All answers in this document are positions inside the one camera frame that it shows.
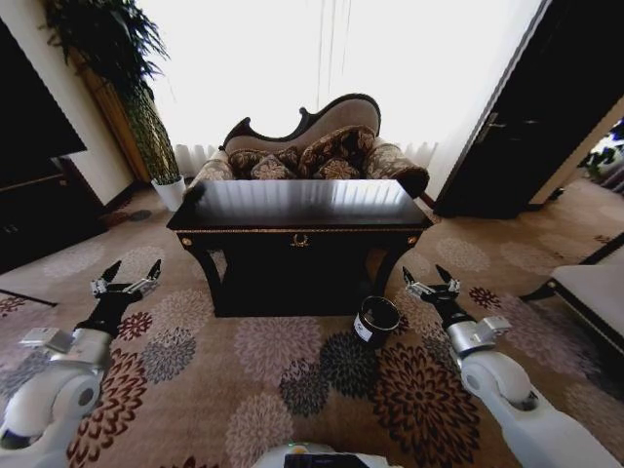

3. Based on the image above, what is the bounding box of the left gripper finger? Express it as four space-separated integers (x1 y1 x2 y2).
124 258 163 299
90 259 123 297

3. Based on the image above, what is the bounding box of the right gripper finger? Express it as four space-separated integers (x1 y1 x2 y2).
434 263 463 294
401 264 433 300

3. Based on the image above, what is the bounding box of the black round trash bin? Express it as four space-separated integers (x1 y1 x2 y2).
351 294 402 348

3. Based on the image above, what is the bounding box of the dark wooden television cabinet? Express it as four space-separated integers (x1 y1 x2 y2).
0 158 106 274

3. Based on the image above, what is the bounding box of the white plant pot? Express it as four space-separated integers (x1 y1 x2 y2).
150 175 187 212

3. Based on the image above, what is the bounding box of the dark wooden table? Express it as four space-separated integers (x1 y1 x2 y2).
166 178 435 319

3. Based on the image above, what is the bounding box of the white cushioned bench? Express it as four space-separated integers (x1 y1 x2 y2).
519 243 624 352

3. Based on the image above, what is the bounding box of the small floral square cushion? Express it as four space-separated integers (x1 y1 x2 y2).
251 154 294 180
314 158 365 180

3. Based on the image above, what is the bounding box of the dark brown patterned cushion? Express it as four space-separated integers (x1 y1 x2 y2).
227 148 274 180

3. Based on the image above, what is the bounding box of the large brown floral cushion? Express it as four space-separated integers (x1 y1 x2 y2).
297 125 376 179

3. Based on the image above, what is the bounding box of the dark wooden door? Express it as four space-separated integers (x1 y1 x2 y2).
432 0 624 219

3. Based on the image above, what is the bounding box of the black flat television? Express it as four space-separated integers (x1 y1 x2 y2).
0 17 89 189

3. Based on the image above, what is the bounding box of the white robot front shell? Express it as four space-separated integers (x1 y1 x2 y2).
253 441 386 468

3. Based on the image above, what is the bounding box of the floral upholstered sofa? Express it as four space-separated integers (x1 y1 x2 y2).
184 93 431 201

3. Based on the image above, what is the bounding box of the white sheer curtain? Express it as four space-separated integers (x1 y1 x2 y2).
136 0 552 181

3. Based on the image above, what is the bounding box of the tall green potted plant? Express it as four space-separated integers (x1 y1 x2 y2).
41 0 181 185

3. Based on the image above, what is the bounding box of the silver door handle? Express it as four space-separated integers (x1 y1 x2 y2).
480 112 508 142

